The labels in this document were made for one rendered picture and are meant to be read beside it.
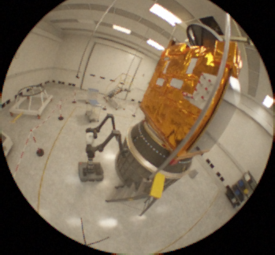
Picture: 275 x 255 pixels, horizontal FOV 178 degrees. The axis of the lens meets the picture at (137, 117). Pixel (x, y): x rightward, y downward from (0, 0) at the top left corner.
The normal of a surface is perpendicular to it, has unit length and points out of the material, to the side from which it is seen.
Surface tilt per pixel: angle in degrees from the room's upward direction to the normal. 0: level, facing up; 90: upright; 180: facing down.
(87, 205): 0
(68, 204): 0
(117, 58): 90
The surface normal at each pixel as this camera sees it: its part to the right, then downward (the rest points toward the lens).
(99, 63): 0.29, 0.51
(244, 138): -0.88, -0.20
